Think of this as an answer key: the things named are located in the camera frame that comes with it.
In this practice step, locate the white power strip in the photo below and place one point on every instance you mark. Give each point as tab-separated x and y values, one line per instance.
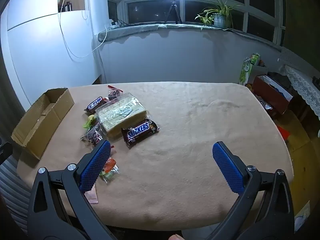
114	25

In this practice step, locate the small dark chocolate bar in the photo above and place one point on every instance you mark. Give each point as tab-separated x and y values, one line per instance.
96	103

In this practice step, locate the dark clear snack packet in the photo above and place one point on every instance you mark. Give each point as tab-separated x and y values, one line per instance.
92	135

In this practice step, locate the grey windowsill cloth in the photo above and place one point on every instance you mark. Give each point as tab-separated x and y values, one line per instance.
130	30

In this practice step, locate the orange green snack packet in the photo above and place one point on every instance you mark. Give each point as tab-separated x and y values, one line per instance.
110	167

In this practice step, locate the white printed plastic bag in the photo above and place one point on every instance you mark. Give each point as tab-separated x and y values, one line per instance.
302	217

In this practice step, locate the green paper bag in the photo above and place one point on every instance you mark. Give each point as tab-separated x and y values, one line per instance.
245	72

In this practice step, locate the brown cardboard box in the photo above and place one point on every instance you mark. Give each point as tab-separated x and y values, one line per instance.
37	130

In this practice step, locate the red open box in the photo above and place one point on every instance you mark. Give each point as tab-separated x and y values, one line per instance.
270	92

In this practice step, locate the clear-wrapped sliced bread loaf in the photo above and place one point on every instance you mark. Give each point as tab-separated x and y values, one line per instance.
120	115

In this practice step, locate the dark bottles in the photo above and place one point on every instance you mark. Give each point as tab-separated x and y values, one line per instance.
68	7

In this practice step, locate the white lace cloth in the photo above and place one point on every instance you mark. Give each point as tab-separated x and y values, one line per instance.
302	82

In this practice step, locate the potted spider plant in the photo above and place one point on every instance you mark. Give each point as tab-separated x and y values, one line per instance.
220	20

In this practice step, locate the person's right hand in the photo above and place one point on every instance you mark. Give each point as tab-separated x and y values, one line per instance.
176	237

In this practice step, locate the green yellow snack packet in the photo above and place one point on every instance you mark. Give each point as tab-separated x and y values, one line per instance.
89	123

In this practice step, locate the large brown chocolate bar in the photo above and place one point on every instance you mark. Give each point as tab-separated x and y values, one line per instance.
138	131

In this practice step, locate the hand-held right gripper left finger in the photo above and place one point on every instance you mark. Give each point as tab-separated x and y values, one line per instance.
96	166

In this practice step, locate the white cabinet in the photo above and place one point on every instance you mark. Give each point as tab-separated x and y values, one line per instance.
45	42

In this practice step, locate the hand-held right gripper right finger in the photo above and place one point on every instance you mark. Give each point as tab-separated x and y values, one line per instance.
228	167

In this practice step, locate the grey ribbed panel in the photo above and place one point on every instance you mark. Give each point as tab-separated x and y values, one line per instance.
12	192

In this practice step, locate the red-trimmed clear snack packet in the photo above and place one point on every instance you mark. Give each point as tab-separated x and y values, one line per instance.
114	92

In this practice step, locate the red paper sheet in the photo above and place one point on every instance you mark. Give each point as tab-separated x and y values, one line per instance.
283	132

